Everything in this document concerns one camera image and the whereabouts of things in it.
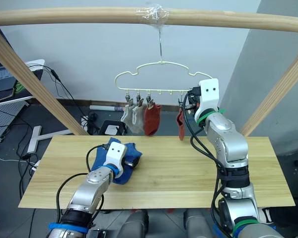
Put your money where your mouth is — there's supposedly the dark grey rounded shape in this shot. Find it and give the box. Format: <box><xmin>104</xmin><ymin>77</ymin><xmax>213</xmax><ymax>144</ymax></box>
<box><xmin>183</xmin><ymin>209</ymin><xmax>214</xmax><ymax>238</ymax></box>
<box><xmin>119</xmin><ymin>210</ymin><xmax>149</xmax><ymax>238</ymax></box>

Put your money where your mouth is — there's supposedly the clear tape wrap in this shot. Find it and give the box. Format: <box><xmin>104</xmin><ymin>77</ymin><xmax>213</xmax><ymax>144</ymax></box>
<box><xmin>136</xmin><ymin>4</ymin><xmax>170</xmax><ymax>27</ymax></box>

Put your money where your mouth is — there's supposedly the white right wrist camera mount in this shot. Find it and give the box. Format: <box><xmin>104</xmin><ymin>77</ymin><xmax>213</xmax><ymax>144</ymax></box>
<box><xmin>195</xmin><ymin>78</ymin><xmax>220</xmax><ymax>122</ymax></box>

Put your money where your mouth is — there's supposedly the black desk mat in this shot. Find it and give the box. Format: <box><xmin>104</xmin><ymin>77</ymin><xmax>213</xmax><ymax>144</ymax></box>
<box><xmin>0</xmin><ymin>68</ymin><xmax>44</xmax><ymax>104</ymax></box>

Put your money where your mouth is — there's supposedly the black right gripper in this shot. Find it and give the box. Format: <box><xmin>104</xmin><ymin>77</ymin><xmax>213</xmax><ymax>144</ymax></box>
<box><xmin>187</xmin><ymin>85</ymin><xmax>202</xmax><ymax>110</ymax></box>

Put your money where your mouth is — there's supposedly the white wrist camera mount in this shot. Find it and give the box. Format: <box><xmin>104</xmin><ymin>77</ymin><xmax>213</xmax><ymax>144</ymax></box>
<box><xmin>103</xmin><ymin>141</ymin><xmax>128</xmax><ymax>174</ymax></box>
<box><xmin>195</xmin><ymin>78</ymin><xmax>220</xmax><ymax>122</ymax></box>

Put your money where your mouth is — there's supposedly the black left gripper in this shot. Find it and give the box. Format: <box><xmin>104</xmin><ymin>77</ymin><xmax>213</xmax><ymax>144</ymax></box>
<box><xmin>122</xmin><ymin>158</ymin><xmax>142</xmax><ymax>170</ymax></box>

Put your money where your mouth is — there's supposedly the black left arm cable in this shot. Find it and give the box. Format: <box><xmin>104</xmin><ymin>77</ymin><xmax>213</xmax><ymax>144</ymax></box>
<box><xmin>55</xmin><ymin>144</ymin><xmax>107</xmax><ymax>224</ymax></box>

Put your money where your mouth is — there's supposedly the cream wire clip hanger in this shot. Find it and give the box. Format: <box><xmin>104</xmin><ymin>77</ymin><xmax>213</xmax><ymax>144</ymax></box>
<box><xmin>114</xmin><ymin>24</ymin><xmax>214</xmax><ymax>96</ymax></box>

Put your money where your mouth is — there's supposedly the grey sock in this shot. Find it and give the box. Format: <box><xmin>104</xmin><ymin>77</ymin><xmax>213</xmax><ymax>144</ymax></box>
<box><xmin>120</xmin><ymin>104</ymin><xmax>134</xmax><ymax>126</ymax></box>
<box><xmin>129</xmin><ymin>104</ymin><xmax>149</xmax><ymax>134</ymax></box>

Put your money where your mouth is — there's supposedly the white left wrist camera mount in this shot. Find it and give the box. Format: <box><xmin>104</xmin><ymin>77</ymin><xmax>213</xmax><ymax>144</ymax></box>
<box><xmin>103</xmin><ymin>141</ymin><xmax>128</xmax><ymax>174</ymax></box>

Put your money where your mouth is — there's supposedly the white perforated panel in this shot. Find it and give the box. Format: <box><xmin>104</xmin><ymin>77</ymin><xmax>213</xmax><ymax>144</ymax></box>
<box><xmin>0</xmin><ymin>101</ymin><xmax>29</xmax><ymax>142</ymax></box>

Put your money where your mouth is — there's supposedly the black desk power cable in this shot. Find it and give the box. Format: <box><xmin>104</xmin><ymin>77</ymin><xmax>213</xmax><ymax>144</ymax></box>
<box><xmin>24</xmin><ymin>63</ymin><xmax>90</xmax><ymax>124</ymax></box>

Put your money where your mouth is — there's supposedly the red sock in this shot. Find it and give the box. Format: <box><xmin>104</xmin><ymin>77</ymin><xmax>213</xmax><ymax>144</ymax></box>
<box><xmin>176</xmin><ymin>108</ymin><xmax>187</xmax><ymax>141</ymax></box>
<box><xmin>143</xmin><ymin>103</ymin><xmax>162</xmax><ymax>136</ymax></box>

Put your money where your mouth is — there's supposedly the black and white router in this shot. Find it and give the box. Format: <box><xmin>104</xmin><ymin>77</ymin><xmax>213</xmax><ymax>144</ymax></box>
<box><xmin>98</xmin><ymin>120</ymin><xmax>129</xmax><ymax>136</ymax></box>

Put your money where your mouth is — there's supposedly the wooden frame post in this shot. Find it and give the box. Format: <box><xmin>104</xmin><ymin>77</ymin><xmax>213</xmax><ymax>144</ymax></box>
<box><xmin>0</xmin><ymin>26</ymin><xmax>89</xmax><ymax>136</ymax></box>
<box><xmin>240</xmin><ymin>42</ymin><xmax>298</xmax><ymax>137</ymax></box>

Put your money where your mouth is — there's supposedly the white desk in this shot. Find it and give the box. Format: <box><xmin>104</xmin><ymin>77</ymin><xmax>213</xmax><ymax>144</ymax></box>
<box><xmin>0</xmin><ymin>59</ymin><xmax>74</xmax><ymax>154</ymax></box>

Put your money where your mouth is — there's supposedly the laptop computer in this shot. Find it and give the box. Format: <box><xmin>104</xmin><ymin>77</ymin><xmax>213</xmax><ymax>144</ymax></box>
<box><xmin>0</xmin><ymin>53</ymin><xmax>18</xmax><ymax>99</ymax></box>

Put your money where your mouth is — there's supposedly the wooden frame crossbar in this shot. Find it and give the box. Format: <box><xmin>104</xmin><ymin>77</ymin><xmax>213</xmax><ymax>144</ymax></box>
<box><xmin>0</xmin><ymin>6</ymin><xmax>298</xmax><ymax>34</ymax></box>

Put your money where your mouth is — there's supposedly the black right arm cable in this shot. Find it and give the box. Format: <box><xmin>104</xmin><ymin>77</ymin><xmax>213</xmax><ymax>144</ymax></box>
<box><xmin>182</xmin><ymin>91</ymin><xmax>229</xmax><ymax>235</ymax></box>

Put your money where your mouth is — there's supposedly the white adapter box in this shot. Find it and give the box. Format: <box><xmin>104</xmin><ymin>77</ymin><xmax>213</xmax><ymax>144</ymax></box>
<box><xmin>29</xmin><ymin>160</ymin><xmax>42</xmax><ymax>172</ymax></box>

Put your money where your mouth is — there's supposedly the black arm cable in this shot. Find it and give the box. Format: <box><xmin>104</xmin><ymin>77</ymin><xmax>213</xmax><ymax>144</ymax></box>
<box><xmin>182</xmin><ymin>91</ymin><xmax>229</xmax><ymax>235</ymax></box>
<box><xmin>55</xmin><ymin>144</ymin><xmax>107</xmax><ymax>224</ymax></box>

